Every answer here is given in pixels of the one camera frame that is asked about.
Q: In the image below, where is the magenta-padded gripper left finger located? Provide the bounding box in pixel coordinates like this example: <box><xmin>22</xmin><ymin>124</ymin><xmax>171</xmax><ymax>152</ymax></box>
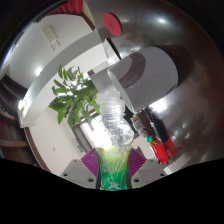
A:
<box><xmin>59</xmin><ymin>148</ymin><xmax>100</xmax><ymax>189</ymax></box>

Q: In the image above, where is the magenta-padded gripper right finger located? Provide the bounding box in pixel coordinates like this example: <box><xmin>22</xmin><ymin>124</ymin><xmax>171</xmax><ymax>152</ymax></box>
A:
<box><xmin>128</xmin><ymin>148</ymin><xmax>167</xmax><ymax>189</ymax></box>

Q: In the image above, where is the clear green-labelled drink bottle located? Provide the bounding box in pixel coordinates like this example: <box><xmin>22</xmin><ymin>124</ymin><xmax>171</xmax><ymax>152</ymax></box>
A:
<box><xmin>94</xmin><ymin>90</ymin><xmax>135</xmax><ymax>192</ymax></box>

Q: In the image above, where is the red box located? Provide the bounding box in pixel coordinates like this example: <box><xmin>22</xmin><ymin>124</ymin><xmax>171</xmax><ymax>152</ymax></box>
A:
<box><xmin>151</xmin><ymin>138</ymin><xmax>178</xmax><ymax>165</ymax></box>

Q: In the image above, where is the leafy plant in white pot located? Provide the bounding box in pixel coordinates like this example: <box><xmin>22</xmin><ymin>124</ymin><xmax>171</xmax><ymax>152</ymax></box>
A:
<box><xmin>48</xmin><ymin>64</ymin><xmax>111</xmax><ymax>128</ymax></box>

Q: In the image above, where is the white mug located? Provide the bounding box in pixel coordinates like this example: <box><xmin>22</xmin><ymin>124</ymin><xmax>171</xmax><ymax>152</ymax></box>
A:
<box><xmin>107</xmin><ymin>45</ymin><xmax>179</xmax><ymax>114</ymax></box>

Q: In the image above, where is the white printed paper leaflet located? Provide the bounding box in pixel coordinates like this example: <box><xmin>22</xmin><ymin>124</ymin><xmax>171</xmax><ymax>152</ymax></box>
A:
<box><xmin>101</xmin><ymin>38</ymin><xmax>121</xmax><ymax>66</ymax></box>

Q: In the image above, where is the flat round red coaster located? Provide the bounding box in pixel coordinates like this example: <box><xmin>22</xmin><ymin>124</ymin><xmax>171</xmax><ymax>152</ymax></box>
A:
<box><xmin>102</xmin><ymin>12</ymin><xmax>123</xmax><ymax>37</ymax></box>

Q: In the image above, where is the red carpeted staircase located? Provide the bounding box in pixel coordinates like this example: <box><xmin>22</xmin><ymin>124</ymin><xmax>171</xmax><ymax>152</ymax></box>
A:
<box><xmin>49</xmin><ymin>0</ymin><xmax>84</xmax><ymax>14</ymax></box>

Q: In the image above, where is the white wall radiator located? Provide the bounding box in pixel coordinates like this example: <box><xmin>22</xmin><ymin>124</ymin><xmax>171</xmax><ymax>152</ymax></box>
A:
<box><xmin>41</xmin><ymin>25</ymin><xmax>62</xmax><ymax>51</ymax></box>

